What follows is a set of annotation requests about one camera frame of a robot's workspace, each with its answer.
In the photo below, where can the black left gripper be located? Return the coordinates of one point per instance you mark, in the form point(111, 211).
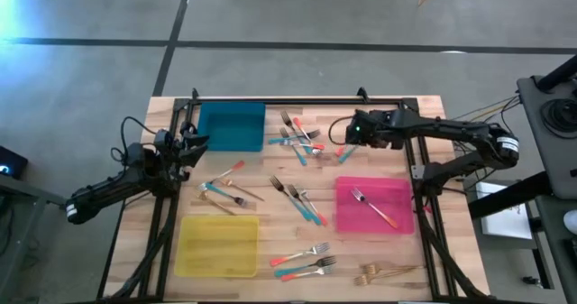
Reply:
point(176, 157)

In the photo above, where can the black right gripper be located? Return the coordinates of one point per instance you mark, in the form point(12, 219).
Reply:
point(387, 128)

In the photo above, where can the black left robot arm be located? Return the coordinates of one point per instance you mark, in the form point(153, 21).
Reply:
point(112, 189)

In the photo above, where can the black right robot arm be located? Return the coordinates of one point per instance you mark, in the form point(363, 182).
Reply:
point(451, 126)

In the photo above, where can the blue plastic bin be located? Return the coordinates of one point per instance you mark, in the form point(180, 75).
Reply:
point(230, 128)

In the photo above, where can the silver mounting plate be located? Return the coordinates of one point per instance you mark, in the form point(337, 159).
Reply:
point(417, 172)

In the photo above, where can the pink plastic bin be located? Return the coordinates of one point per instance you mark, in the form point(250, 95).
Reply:
point(387, 191)

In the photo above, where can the yellow plastic bin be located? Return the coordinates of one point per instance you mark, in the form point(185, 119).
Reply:
point(216, 247)

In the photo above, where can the white cardboard box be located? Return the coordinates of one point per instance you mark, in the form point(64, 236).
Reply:
point(505, 214)

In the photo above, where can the grey equipment cart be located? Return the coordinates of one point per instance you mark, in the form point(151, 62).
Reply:
point(541, 159)

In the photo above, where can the grey metal stand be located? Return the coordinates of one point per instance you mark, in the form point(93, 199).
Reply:
point(22, 196)

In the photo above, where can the black device with blue light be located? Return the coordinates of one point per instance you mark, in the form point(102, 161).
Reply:
point(11, 162)

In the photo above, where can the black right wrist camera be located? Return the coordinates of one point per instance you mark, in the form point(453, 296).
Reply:
point(358, 128)

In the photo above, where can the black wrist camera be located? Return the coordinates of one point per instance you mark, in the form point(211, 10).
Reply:
point(358, 128)
point(163, 141)

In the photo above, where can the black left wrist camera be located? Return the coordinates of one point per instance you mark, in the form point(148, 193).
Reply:
point(163, 141)

